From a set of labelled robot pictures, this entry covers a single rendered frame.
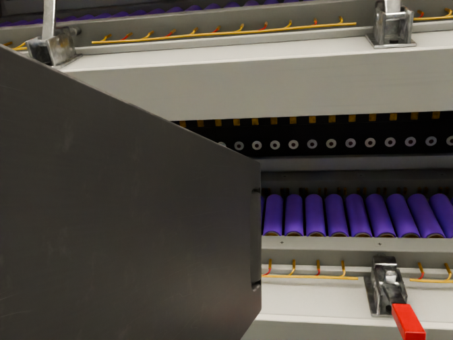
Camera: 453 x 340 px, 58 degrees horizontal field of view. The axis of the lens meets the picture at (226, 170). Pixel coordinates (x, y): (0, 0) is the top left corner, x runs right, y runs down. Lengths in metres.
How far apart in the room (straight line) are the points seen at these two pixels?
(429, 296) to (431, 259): 0.03
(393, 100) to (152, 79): 0.18
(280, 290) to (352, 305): 0.06
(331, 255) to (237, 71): 0.17
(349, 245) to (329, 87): 0.14
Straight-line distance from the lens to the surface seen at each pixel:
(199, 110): 0.32
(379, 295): 0.33
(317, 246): 0.36
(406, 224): 0.41
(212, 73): 0.31
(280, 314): 0.34
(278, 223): 0.40
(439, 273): 0.38
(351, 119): 0.45
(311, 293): 0.36
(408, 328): 0.28
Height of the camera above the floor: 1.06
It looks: 8 degrees down
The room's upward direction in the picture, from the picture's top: 2 degrees counter-clockwise
